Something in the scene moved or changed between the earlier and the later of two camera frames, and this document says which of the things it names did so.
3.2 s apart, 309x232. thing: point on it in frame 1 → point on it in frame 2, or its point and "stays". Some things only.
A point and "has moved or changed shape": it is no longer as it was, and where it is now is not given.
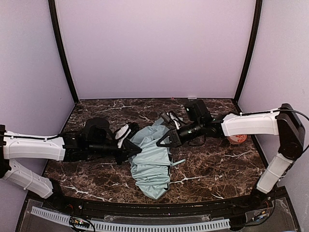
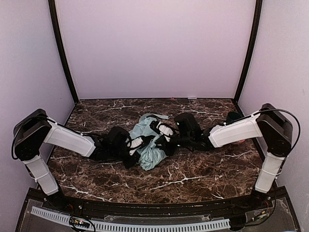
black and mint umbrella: x=150 y=169 has moved or changed shape
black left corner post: x=52 y=7 stays
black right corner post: x=252 y=46 stays
